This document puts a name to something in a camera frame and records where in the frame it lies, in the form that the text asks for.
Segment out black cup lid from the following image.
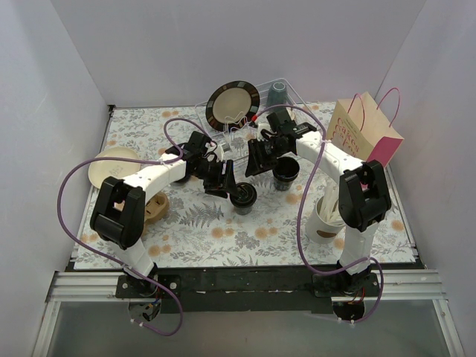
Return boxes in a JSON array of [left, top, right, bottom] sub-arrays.
[[230, 182, 257, 208]]

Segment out dark translucent takeout cup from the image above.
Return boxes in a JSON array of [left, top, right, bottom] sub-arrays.
[[234, 203, 254, 216]]

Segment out black plastic lid stack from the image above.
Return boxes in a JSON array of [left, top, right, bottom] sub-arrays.
[[174, 175, 190, 184]]

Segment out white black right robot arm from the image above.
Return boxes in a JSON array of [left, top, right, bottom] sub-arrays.
[[245, 105, 391, 296]]

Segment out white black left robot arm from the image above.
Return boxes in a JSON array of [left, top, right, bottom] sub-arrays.
[[90, 131, 245, 298]]

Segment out floral tablecloth mat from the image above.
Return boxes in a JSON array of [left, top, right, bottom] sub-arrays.
[[72, 102, 417, 267]]

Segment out grey green mug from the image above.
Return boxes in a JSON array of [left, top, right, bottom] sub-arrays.
[[266, 81, 292, 111]]

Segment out dark rimmed plate in rack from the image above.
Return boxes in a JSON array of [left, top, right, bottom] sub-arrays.
[[205, 80, 260, 132]]

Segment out brown cardboard cup carrier stack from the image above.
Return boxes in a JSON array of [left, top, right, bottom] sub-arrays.
[[144, 192, 170, 225]]

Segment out white cup with stirrers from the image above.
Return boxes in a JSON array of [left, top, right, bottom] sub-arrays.
[[305, 182, 344, 245]]

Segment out cream plate on table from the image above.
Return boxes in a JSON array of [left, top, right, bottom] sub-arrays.
[[88, 147, 141, 189]]

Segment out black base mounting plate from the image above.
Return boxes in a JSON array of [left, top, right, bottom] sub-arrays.
[[115, 266, 381, 314]]

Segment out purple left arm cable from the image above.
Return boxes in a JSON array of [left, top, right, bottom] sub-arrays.
[[57, 118, 224, 337]]

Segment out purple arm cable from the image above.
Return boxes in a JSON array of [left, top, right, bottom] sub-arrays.
[[57, 118, 224, 337], [251, 105, 386, 324]]

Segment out white wire dish rack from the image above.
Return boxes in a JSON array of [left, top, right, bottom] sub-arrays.
[[195, 78, 318, 173]]

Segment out paper bag pink handles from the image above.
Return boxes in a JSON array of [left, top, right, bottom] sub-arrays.
[[326, 92, 404, 167]]

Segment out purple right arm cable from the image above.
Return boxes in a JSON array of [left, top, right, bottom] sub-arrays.
[[251, 105, 386, 324]]

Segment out aluminium frame rail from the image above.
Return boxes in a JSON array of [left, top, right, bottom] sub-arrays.
[[33, 267, 465, 356]]

